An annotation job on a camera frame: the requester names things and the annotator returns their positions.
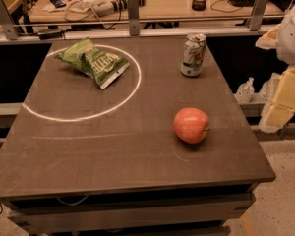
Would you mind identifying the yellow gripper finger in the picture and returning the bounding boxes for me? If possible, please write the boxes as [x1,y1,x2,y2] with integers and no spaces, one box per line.
[255,24,280,50]
[259,66,295,133]

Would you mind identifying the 7up soda can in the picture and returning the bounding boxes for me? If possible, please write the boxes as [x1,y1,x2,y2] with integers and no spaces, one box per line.
[181,33,207,77]

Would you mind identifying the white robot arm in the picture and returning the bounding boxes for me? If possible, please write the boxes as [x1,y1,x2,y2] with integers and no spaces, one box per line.
[256,5,295,133]

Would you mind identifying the green jalapeno chip bag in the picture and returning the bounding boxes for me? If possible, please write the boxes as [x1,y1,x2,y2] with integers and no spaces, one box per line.
[55,38,130,90]

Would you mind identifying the clear sanitizer bottle right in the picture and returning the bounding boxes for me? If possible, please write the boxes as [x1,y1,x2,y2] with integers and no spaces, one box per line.
[259,80,272,100]

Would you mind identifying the clear sanitizer bottle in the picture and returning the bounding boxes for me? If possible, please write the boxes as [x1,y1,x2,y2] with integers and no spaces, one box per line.
[235,77,255,103]
[259,80,272,100]

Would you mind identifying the clear sanitizer bottle left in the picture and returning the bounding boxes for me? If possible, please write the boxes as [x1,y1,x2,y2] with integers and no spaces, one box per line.
[235,77,255,103]

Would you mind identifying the black mesh cup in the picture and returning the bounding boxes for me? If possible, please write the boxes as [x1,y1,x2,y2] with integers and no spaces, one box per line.
[192,0,207,11]

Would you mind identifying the red apple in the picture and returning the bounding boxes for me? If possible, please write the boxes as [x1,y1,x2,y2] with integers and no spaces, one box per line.
[173,108,209,144]

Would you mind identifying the grey cylindrical device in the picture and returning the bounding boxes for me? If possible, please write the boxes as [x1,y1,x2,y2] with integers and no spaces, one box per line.
[91,0,146,17]

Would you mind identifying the white cloth on desk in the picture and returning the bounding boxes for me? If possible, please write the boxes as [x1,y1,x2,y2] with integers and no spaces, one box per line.
[67,0,105,13]

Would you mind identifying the metal bracket right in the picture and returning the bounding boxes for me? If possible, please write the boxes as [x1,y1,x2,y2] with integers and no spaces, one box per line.
[248,0,268,31]

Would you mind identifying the metal bracket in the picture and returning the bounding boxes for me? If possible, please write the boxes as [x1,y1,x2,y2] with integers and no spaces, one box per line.
[127,0,140,36]
[248,0,268,31]
[0,0,19,40]

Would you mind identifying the metal bracket middle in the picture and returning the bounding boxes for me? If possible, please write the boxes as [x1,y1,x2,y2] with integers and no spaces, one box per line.
[127,0,140,36]

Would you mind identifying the white cable under table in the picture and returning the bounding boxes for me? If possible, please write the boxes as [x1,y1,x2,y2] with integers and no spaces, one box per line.
[56,195,89,207]

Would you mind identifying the metal bracket left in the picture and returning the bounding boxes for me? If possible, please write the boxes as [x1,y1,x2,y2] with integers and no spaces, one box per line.
[0,0,19,40]

